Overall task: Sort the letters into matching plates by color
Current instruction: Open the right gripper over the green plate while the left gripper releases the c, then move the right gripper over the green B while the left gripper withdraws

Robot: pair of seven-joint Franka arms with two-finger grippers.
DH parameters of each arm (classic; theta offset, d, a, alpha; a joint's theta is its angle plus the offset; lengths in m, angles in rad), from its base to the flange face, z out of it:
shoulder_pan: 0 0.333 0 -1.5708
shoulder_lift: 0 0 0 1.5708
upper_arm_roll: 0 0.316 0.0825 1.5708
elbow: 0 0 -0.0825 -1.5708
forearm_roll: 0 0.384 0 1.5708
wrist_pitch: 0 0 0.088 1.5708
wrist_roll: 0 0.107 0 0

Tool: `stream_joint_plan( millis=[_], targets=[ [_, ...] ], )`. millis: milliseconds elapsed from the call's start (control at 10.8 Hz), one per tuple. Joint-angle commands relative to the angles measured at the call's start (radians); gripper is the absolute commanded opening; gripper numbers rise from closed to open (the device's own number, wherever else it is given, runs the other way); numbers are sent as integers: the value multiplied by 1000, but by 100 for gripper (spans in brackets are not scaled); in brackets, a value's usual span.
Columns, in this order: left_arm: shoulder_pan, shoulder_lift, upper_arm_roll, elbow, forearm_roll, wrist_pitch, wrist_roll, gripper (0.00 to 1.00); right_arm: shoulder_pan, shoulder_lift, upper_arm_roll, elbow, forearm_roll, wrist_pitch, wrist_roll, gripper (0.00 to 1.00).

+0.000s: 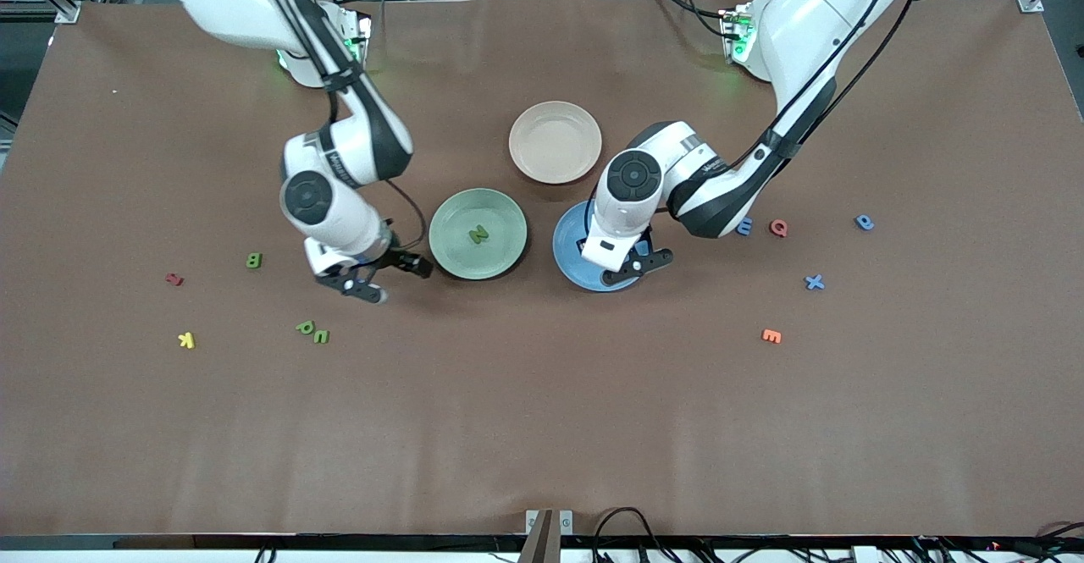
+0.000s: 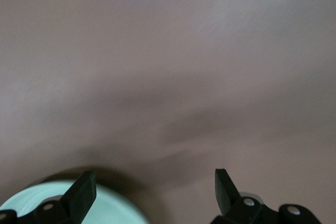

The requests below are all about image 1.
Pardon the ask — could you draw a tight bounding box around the blue plate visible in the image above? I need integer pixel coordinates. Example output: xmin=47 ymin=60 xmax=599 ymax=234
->
xmin=552 ymin=201 xmax=653 ymax=293

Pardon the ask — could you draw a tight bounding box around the green plate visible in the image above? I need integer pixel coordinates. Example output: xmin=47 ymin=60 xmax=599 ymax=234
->
xmin=428 ymin=188 xmax=528 ymax=281

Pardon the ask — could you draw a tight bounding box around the beige plate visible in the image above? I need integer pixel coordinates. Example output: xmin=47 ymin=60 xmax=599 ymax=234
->
xmin=508 ymin=101 xmax=604 ymax=185

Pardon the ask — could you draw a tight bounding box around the brown table cover sheet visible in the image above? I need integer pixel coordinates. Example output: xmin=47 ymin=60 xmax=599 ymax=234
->
xmin=0 ymin=0 xmax=1084 ymax=538

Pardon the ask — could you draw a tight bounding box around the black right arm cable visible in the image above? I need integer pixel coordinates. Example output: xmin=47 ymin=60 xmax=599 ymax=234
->
xmin=246 ymin=0 xmax=427 ymax=251

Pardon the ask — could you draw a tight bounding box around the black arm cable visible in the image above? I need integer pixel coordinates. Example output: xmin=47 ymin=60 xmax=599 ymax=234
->
xmin=733 ymin=0 xmax=924 ymax=170
xmin=246 ymin=0 xmax=427 ymax=251

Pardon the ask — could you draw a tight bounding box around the black base cable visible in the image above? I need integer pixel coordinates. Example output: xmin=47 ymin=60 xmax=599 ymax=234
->
xmin=648 ymin=0 xmax=731 ymax=39

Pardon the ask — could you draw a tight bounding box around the grey metal bracket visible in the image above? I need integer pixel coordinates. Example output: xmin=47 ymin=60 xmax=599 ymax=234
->
xmin=525 ymin=509 xmax=574 ymax=538

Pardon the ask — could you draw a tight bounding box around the black cable loop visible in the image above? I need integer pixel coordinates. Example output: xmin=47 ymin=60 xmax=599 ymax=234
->
xmin=591 ymin=507 xmax=657 ymax=563

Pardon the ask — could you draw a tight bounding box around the brown post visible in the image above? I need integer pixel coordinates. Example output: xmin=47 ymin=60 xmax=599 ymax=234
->
xmin=518 ymin=510 xmax=553 ymax=563

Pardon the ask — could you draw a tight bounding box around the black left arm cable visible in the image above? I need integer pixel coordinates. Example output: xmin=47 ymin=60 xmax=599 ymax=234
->
xmin=733 ymin=0 xmax=924 ymax=170

